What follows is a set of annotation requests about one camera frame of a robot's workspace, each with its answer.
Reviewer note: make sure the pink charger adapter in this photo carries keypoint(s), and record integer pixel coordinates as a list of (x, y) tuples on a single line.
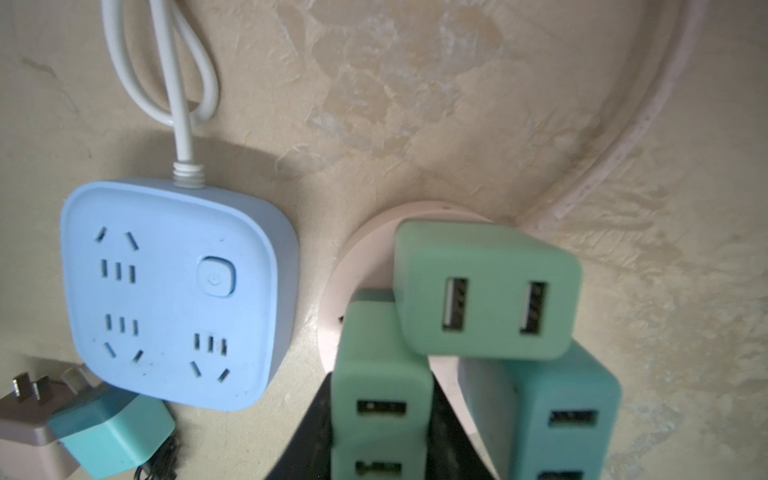
[(29, 449)]

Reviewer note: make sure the blue charger adapter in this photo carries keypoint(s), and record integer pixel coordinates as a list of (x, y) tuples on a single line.
[(109, 430)]

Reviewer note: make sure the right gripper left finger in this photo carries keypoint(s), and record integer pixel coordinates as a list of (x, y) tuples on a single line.
[(308, 453)]

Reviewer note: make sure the teal charger adapter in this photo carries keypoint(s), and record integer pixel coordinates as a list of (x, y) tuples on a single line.
[(543, 419)]

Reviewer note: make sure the green charger adapter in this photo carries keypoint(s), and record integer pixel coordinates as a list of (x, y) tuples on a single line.
[(381, 395), (483, 290)]

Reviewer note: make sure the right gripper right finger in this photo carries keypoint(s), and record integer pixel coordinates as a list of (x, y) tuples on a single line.
[(451, 455)]

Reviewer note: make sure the pink round power strip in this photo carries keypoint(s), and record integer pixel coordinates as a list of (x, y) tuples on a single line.
[(366, 261)]

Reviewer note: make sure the blue square power strip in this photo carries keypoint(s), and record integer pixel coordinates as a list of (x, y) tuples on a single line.
[(186, 295)]

